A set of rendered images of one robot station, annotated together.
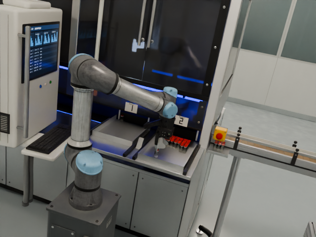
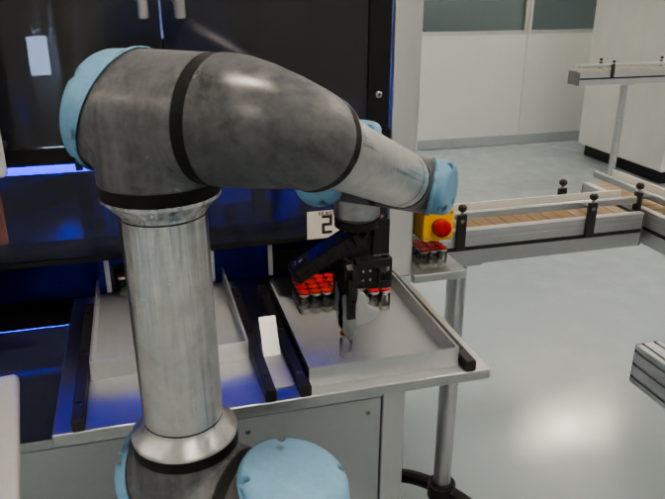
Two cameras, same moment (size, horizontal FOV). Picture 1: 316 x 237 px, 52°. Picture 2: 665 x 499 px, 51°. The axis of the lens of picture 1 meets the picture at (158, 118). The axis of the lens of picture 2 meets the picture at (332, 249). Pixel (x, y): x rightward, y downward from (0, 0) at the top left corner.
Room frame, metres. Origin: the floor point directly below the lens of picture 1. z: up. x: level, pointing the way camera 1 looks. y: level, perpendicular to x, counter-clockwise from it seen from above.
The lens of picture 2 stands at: (0.74, 0.52, 1.49)
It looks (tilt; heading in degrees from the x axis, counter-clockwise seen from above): 21 degrees down; 330
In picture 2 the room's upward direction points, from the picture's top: straight up
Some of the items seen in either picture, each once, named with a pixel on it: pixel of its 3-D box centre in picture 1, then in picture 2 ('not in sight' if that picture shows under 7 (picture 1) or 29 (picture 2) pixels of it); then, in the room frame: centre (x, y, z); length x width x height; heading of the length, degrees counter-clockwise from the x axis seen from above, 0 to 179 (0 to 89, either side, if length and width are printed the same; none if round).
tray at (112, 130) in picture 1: (123, 129); (166, 316); (1.92, 0.21, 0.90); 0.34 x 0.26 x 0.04; 165
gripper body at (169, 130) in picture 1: (165, 126); (360, 251); (1.64, -0.05, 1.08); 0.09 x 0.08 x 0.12; 76
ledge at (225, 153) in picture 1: (218, 149); (428, 264); (1.92, -0.42, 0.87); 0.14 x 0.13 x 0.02; 165
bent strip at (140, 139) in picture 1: (136, 146); (275, 349); (1.68, 0.09, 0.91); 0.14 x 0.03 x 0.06; 166
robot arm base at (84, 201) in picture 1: (86, 191); not in sight; (1.27, 0.26, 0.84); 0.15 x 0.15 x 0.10
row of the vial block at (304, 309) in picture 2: (173, 144); (342, 297); (1.81, -0.12, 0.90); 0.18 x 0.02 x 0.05; 75
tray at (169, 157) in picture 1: (169, 150); (355, 321); (1.72, -0.09, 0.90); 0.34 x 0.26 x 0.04; 165
